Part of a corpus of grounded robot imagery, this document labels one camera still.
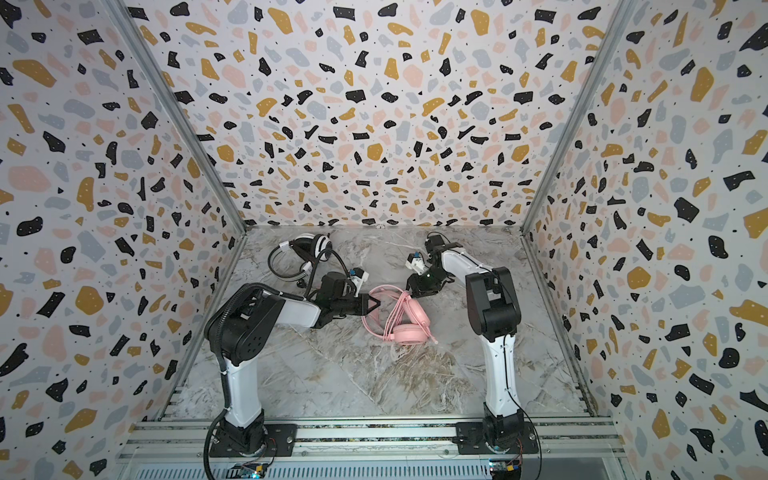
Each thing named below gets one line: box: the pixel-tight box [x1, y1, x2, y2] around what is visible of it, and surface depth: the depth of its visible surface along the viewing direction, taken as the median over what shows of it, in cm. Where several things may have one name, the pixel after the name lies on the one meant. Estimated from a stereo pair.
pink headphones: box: [361, 285, 431, 345], surface depth 88 cm
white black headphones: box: [268, 233, 332, 279], surface depth 108 cm
